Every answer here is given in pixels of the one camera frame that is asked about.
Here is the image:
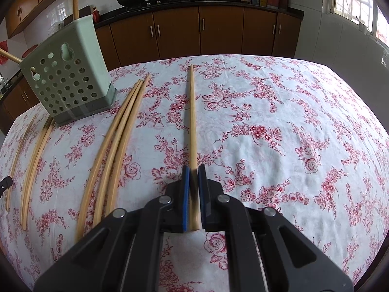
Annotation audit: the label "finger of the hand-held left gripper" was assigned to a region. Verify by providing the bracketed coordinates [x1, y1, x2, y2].
[0, 176, 13, 196]

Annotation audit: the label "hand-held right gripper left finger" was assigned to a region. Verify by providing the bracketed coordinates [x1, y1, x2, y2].
[33, 165, 191, 292]

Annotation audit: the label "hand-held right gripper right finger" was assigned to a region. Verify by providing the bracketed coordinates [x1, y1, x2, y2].
[197, 164, 355, 292]

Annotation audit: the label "floral tablecloth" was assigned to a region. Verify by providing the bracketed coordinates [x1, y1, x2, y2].
[0, 55, 389, 292]

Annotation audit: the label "brown lower kitchen cabinets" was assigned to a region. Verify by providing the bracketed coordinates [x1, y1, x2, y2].
[0, 4, 302, 134]

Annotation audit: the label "brown kitchen cabinets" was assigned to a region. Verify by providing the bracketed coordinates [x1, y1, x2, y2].
[0, 4, 302, 134]
[5, 0, 101, 38]

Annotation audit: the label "brown upper kitchen cabinets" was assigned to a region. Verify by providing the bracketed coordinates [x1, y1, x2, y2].
[5, 0, 101, 38]

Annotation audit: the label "black kitchen countertop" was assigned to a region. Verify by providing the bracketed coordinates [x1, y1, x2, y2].
[91, 0, 305, 28]

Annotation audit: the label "gas stove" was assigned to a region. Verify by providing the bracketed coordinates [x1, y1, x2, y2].
[143, 0, 198, 7]

